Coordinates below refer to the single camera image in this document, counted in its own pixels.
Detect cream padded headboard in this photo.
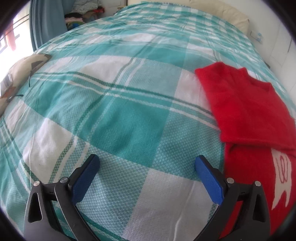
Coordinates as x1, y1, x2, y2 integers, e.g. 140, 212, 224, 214
190, 0, 250, 35

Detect red knit sweater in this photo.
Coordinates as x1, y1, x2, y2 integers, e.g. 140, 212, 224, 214
195, 61, 296, 237

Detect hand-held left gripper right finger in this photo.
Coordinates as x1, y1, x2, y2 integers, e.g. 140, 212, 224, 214
195, 155, 270, 241

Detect teal checked blanket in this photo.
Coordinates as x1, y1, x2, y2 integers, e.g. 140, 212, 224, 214
0, 2, 294, 241

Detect blue curtain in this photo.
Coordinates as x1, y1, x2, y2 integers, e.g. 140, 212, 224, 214
29, 0, 68, 52

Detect red hanging cloth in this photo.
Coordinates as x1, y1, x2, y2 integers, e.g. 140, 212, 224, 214
5, 29, 18, 50

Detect beige patterned pillow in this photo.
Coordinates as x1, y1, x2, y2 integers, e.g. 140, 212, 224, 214
0, 54, 52, 116

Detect pile of clothes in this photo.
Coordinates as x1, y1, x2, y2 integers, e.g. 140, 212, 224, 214
64, 0, 127, 30

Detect white wall socket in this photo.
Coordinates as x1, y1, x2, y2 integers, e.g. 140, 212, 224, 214
250, 30, 264, 43

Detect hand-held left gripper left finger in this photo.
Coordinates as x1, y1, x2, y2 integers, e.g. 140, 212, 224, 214
24, 153, 100, 241

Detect black cable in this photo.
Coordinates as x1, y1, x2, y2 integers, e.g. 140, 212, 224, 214
7, 71, 32, 103

